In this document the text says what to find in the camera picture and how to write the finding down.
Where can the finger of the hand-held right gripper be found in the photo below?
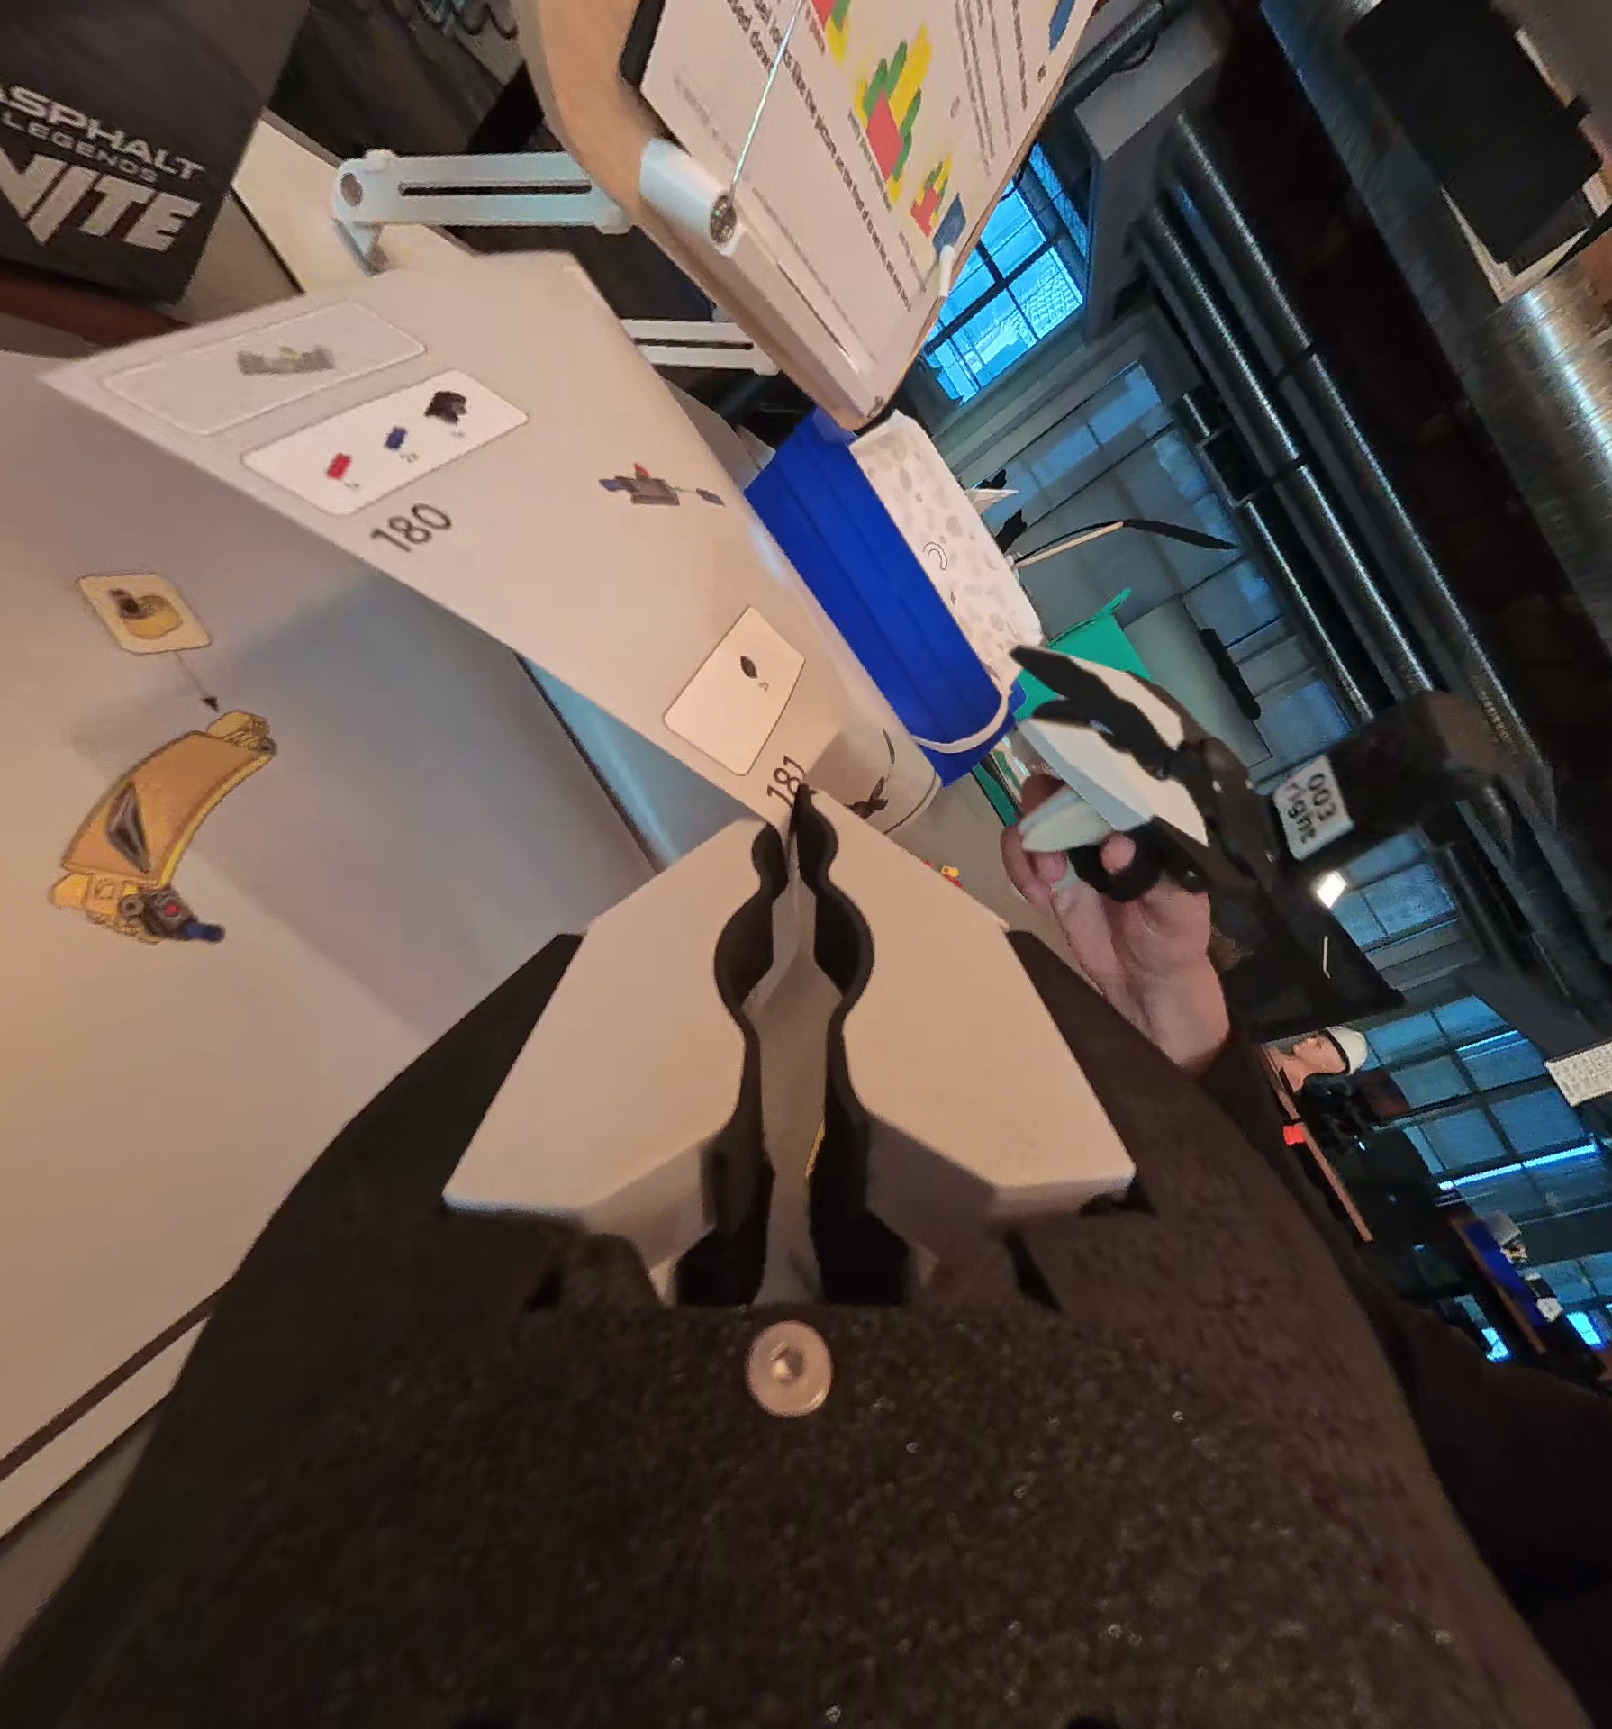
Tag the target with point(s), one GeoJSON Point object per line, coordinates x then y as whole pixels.
{"type": "Point", "coordinates": [1137, 703]}
{"type": "Point", "coordinates": [1104, 769]}

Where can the printed instruction sheet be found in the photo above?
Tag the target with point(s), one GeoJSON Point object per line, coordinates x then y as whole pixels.
{"type": "Point", "coordinates": [998, 82]}

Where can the white document stand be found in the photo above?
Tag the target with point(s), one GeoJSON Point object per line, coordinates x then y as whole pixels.
{"type": "Point", "coordinates": [672, 190]}

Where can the person's right forearm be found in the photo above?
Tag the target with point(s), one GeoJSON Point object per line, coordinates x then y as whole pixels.
{"type": "Point", "coordinates": [1495, 1462]}

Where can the building instruction booklet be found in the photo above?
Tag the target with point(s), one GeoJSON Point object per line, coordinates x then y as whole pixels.
{"type": "Point", "coordinates": [348, 811]}

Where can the silver ventilation duct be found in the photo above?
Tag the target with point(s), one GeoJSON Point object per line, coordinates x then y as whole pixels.
{"type": "Point", "coordinates": [1591, 475]}

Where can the person's right hand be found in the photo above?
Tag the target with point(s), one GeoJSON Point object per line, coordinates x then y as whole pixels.
{"type": "Point", "coordinates": [1131, 960]}

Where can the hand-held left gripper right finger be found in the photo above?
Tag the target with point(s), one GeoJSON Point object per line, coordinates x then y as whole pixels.
{"type": "Point", "coordinates": [983, 1069]}

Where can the green container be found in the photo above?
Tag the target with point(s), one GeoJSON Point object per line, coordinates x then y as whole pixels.
{"type": "Point", "coordinates": [1091, 634]}

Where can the toy car set box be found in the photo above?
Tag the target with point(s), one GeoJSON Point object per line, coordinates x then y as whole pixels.
{"type": "Point", "coordinates": [104, 137]}

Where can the white paper sign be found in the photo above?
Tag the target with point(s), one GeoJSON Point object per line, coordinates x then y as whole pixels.
{"type": "Point", "coordinates": [1606, 1070]}

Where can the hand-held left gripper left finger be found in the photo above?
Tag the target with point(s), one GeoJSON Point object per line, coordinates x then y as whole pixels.
{"type": "Point", "coordinates": [603, 1069]}

